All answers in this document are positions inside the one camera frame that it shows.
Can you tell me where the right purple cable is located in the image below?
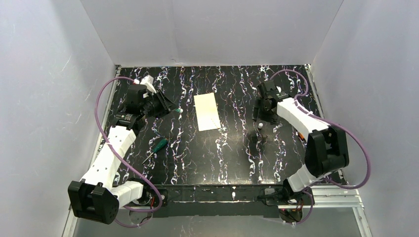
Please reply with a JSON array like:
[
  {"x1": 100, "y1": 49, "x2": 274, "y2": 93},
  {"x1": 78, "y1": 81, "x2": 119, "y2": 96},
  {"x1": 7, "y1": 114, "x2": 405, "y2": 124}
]
[{"x1": 269, "y1": 69, "x2": 373, "y2": 226}]

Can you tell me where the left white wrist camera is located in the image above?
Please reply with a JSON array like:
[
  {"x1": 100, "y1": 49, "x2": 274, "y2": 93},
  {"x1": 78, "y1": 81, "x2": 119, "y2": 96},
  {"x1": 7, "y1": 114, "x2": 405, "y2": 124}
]
[{"x1": 134, "y1": 75, "x2": 157, "y2": 94}]

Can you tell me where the cream envelope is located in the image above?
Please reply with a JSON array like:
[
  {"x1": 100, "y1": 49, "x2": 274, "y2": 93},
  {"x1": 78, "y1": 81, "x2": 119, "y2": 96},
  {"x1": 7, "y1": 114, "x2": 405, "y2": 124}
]
[{"x1": 194, "y1": 93, "x2": 221, "y2": 131}]

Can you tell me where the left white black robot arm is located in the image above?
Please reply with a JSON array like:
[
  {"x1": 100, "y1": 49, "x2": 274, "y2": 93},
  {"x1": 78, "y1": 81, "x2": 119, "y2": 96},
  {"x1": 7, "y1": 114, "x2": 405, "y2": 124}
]
[{"x1": 68, "y1": 84, "x2": 177, "y2": 224}]

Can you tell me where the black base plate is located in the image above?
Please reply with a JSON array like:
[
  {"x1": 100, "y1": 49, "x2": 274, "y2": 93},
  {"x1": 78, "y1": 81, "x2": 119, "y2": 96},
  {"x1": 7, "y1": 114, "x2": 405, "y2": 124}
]
[{"x1": 120, "y1": 184, "x2": 315, "y2": 219}]

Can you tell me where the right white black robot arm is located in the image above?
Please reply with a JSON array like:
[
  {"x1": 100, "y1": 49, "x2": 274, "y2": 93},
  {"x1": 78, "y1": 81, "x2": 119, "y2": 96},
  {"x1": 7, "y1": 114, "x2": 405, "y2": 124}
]
[{"x1": 252, "y1": 80, "x2": 349, "y2": 198}]

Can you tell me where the aluminium frame rail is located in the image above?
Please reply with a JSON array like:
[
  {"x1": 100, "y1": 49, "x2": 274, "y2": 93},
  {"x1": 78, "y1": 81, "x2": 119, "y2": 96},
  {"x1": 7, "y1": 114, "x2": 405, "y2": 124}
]
[{"x1": 157, "y1": 184, "x2": 364, "y2": 208}]

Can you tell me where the green handled screwdriver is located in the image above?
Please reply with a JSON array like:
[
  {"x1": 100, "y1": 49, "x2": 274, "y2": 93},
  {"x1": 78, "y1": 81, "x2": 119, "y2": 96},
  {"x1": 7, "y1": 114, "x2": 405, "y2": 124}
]
[{"x1": 142, "y1": 138, "x2": 168, "y2": 164}]

